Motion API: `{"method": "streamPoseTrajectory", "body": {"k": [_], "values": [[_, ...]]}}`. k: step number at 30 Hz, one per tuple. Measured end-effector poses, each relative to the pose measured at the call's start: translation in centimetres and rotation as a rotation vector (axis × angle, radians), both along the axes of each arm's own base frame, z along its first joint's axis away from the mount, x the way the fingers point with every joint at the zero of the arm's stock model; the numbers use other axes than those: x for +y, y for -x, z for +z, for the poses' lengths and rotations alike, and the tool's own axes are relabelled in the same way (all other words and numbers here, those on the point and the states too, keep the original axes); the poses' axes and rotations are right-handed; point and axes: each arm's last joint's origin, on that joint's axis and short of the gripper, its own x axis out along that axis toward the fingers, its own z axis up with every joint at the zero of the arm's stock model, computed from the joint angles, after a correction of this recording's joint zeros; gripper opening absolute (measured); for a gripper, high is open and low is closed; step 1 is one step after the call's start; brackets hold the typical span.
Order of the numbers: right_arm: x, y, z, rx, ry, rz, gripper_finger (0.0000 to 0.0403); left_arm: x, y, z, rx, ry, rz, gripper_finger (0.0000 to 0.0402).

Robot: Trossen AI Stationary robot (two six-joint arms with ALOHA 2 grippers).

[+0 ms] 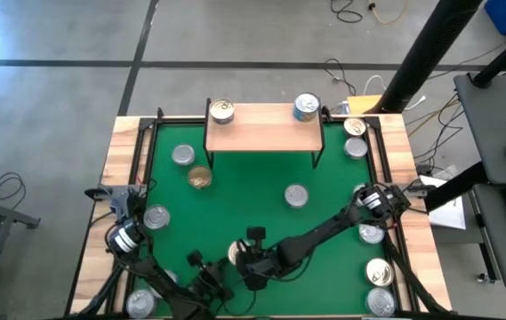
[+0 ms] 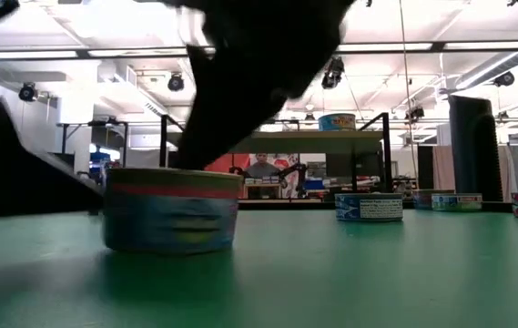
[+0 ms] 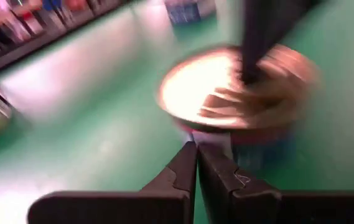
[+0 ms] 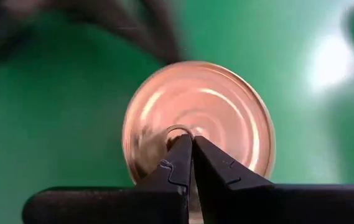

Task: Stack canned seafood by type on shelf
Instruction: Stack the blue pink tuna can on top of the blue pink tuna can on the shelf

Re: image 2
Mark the colourful poster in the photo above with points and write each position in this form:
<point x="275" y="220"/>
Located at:
<point x="288" y="161"/>

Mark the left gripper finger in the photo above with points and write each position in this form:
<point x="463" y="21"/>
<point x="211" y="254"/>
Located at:
<point x="13" y="182"/>

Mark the dark blue can white label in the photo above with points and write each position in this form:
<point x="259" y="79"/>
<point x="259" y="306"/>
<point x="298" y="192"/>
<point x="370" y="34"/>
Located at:
<point x="368" y="207"/>

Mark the small wooden shelf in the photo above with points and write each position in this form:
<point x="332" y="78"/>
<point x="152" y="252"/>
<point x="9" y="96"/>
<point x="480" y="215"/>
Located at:
<point x="263" y="181"/>

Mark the black chalkboard sign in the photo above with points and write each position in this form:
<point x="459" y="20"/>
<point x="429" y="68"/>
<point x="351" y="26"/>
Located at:
<point x="316" y="170"/>

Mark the person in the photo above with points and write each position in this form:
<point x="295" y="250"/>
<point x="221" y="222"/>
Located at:
<point x="262" y="169"/>

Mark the black spotlight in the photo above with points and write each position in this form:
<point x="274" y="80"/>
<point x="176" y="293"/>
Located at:
<point x="415" y="114"/>
<point x="504" y="79"/>
<point x="176" y="83"/>
<point x="332" y="75"/>
<point x="27" y="92"/>

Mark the black metal frame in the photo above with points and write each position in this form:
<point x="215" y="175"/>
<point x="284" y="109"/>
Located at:
<point x="125" y="150"/>

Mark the pink cloth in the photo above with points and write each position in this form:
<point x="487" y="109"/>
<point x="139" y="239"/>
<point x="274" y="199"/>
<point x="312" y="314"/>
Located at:
<point x="443" y="168"/>

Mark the wooden shelf black frame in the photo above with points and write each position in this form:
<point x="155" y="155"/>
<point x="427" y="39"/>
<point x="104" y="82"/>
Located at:
<point x="308" y="142"/>

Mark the long light bar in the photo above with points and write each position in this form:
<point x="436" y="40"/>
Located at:
<point x="438" y="46"/>

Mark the pale blue label can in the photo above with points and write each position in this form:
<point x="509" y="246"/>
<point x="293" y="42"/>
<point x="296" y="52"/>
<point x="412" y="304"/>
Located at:
<point x="456" y="202"/>

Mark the black ribbed column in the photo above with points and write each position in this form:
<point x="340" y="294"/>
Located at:
<point x="472" y="150"/>

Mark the silver air duct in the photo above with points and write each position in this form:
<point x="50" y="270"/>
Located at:
<point x="490" y="68"/>

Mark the teal can yellow print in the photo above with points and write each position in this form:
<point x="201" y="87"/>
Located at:
<point x="337" y="122"/>

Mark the black background robot arm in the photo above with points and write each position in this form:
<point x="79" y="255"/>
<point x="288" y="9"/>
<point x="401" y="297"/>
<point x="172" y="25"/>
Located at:
<point x="238" y="172"/>
<point x="297" y="171"/>

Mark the black partition panel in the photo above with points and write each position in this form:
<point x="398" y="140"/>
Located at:
<point x="424" y="168"/>

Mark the black monitor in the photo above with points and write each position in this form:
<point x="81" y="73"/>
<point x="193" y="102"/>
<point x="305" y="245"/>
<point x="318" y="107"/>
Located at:
<point x="338" y="166"/>

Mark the black table frame rail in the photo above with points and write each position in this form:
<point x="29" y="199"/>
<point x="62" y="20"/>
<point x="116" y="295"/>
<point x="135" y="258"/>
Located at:
<point x="286" y="205"/>

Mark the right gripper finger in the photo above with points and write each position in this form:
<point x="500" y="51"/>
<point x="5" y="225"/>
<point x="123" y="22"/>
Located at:
<point x="222" y="114"/>

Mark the red curtain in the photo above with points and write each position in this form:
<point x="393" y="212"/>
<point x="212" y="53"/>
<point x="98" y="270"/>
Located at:
<point x="236" y="160"/>

